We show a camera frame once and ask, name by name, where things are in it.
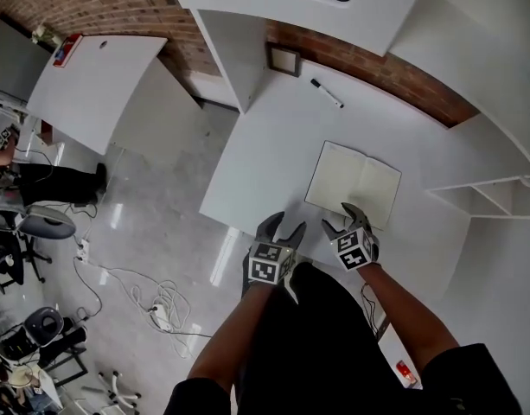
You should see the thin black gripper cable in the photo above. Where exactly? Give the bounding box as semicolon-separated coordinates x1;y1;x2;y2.
361;281;380;336

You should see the small red object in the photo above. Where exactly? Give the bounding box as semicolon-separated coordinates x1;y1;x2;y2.
396;360;417;384

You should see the person's black clothing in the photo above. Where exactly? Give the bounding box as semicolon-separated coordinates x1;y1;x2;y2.
163;261;523;415

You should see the grey office chair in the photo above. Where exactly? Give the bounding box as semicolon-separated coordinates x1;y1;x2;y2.
13;204;78;284

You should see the white desk with hutch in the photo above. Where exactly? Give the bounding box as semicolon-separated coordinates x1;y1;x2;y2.
163;0;530;310

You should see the blue cover notebook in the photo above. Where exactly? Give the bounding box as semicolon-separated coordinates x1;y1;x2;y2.
303;140;403;232

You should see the black office chair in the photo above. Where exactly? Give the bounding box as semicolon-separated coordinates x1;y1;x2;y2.
0;231;26;293

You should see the red book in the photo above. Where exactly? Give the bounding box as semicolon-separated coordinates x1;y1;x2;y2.
52;33;84;68

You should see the grey round appliance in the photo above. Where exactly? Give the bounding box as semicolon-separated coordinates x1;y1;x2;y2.
24;307;65;345

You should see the person's right forearm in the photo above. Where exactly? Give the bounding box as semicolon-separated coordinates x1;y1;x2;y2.
357;262;460;374

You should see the grey cabinet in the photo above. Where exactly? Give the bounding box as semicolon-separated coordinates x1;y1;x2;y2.
0;17;54;103

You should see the small flower bunch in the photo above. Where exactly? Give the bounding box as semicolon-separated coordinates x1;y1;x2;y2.
30;22;62;47

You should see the white chair base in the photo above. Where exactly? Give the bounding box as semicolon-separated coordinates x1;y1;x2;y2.
98;369;140;405

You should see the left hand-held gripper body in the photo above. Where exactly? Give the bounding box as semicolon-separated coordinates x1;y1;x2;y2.
248;240;301;305

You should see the dark picture frame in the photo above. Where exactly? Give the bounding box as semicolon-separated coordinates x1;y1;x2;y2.
265;41;303;79

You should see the person's left forearm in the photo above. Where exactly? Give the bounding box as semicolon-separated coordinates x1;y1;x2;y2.
186;281;277;401

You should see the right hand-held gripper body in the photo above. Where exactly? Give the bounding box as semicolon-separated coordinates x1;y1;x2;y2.
330;227;380;272

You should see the white power strip with cables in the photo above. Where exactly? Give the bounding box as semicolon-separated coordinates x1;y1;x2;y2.
98;265;214;361

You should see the black and white marker pen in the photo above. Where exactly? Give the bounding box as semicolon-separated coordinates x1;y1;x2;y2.
310;78;345;110

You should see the black metal frame stand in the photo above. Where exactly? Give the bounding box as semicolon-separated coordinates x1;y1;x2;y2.
39;326;88;384

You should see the small white table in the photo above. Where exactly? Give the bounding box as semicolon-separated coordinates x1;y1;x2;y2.
25;34;205;157

